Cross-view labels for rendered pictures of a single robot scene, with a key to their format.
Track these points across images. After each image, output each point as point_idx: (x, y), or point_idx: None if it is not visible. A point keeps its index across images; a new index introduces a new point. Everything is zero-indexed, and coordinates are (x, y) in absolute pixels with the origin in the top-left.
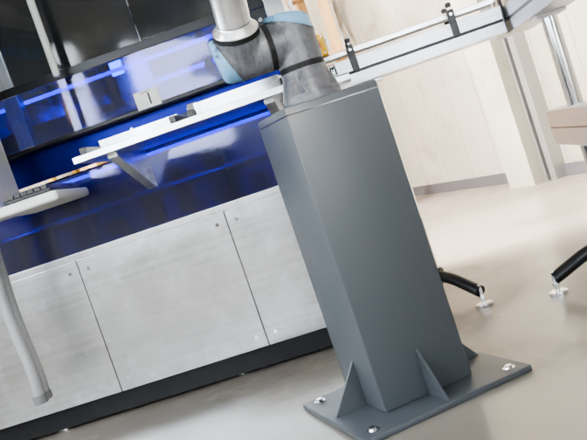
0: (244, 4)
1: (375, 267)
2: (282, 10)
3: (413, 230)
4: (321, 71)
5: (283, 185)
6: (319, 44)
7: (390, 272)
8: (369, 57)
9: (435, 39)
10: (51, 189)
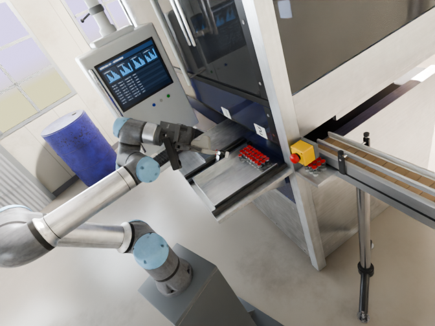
0: (105, 248)
1: None
2: (280, 119)
3: None
4: (161, 286)
5: None
6: (295, 161)
7: None
8: (355, 173)
9: (421, 210)
10: (161, 165)
